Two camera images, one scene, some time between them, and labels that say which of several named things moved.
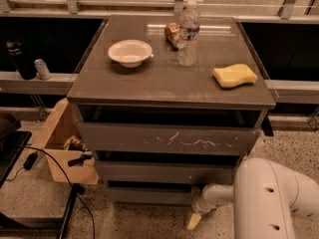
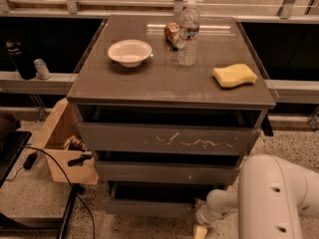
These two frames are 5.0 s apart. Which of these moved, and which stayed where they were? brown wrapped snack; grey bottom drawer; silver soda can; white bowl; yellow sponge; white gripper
Moved: white gripper; grey bottom drawer
Stayed: brown wrapped snack; silver soda can; white bowl; yellow sponge
